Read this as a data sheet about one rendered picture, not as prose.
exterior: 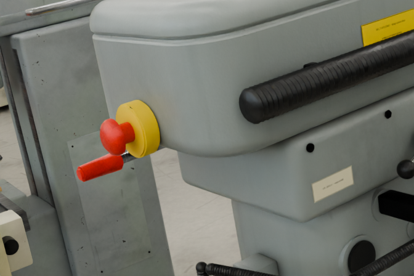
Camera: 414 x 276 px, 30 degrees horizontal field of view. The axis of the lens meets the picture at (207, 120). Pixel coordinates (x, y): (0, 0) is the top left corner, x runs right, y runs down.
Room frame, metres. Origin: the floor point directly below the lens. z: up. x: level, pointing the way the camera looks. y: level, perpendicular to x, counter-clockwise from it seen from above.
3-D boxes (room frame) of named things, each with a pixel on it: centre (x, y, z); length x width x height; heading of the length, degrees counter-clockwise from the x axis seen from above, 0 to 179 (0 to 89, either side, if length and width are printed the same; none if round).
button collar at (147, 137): (0.79, 0.07, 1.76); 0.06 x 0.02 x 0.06; 33
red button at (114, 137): (0.78, 0.09, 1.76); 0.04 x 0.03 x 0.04; 33
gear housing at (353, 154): (0.94, -0.15, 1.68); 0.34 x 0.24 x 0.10; 123
